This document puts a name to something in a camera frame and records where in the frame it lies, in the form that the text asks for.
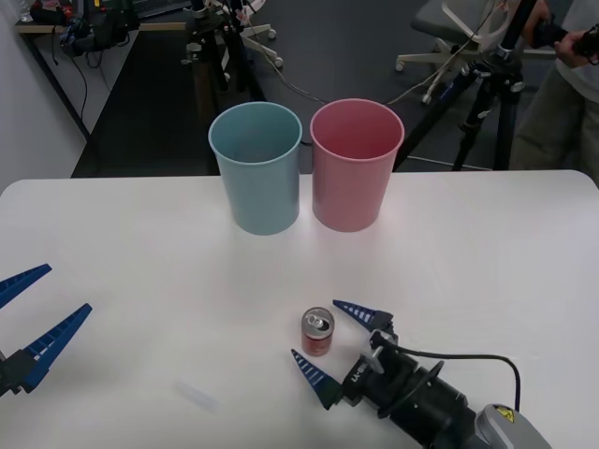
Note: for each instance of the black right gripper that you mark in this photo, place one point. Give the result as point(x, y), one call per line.
point(355, 381)

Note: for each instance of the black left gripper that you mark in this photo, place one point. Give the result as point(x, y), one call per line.
point(4, 379)

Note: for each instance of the red drink can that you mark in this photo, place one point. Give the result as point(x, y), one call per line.
point(317, 341)

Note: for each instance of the person's right hand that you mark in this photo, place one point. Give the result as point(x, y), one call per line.
point(573, 49)

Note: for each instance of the pink plastic bin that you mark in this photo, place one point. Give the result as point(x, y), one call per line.
point(346, 196)

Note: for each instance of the pale blue plastic bin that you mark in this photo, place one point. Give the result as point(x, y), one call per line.
point(262, 196)

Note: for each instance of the wooden top desk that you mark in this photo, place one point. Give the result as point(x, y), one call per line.
point(47, 28)

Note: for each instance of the white office chair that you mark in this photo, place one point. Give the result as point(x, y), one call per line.
point(269, 51)

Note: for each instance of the black tripod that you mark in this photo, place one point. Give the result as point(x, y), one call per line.
point(220, 56)
point(505, 93)

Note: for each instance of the person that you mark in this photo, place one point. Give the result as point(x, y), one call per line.
point(552, 131)

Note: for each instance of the grey seat office chair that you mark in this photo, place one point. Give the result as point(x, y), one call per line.
point(449, 18)

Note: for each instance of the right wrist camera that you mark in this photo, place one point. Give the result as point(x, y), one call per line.
point(386, 353)

